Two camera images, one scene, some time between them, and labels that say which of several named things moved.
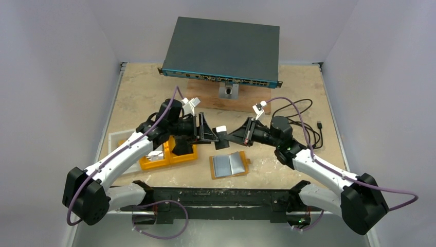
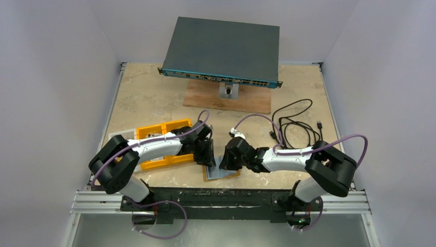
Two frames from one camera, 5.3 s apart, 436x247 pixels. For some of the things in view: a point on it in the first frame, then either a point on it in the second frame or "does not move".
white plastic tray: [116, 138] does not move
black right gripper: [250, 131] → [230, 160]
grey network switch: [223, 51] does not move
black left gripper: [205, 134] → [207, 159]
